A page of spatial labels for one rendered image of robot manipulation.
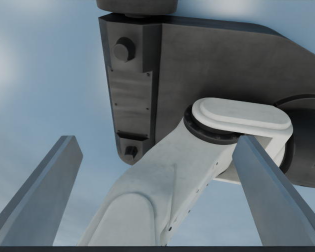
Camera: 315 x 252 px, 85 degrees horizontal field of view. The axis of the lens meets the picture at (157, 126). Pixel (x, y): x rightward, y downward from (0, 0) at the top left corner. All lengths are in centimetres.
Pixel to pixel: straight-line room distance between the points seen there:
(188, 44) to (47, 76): 64
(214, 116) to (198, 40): 19
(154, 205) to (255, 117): 27
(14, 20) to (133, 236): 82
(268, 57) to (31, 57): 83
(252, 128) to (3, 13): 87
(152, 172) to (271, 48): 38
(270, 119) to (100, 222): 35
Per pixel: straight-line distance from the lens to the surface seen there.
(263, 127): 40
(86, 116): 92
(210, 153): 35
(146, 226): 21
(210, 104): 40
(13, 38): 92
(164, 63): 48
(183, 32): 45
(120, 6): 44
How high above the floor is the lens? 61
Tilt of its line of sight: 49 degrees down
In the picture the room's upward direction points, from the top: 165 degrees counter-clockwise
